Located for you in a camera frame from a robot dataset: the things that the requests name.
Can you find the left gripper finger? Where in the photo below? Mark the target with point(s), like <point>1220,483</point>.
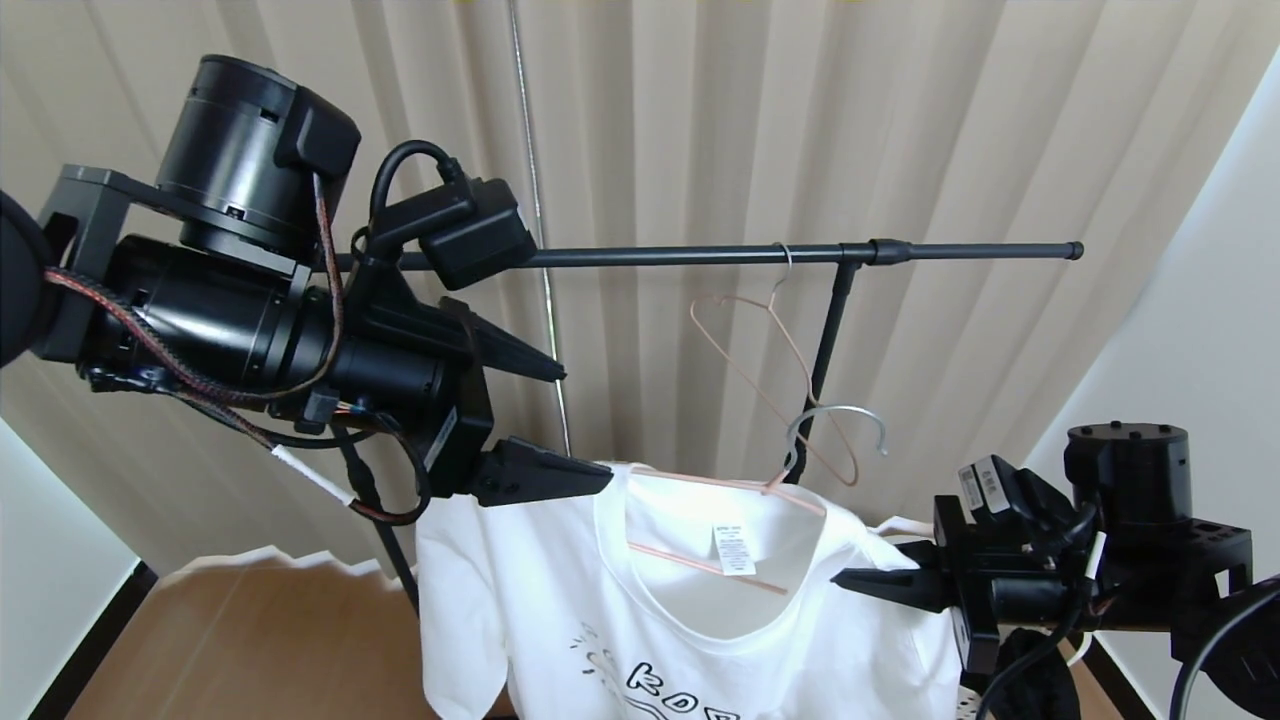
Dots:
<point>500,345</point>
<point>530,472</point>

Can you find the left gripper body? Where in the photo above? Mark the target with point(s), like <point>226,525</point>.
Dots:
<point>220,320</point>

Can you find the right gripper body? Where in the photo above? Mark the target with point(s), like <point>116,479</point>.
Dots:
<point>1030,595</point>

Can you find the white printed t-shirt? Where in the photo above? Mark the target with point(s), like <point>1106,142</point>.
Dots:
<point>560,600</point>

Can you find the pink clothes hanger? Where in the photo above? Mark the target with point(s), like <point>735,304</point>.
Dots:
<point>830,408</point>
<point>771,302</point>

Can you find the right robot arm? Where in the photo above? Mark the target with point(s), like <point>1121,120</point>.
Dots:
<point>1130,480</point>

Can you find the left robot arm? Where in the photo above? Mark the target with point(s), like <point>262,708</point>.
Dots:
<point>240,150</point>

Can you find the black clothes rack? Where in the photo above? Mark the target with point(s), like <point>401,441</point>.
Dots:
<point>950,250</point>

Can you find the black garment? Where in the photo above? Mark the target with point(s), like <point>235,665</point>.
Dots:
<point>1030,680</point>

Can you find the beige curtain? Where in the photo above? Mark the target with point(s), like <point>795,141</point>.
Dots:
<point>850,120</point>

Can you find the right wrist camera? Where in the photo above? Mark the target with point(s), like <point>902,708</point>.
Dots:
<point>1000,490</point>

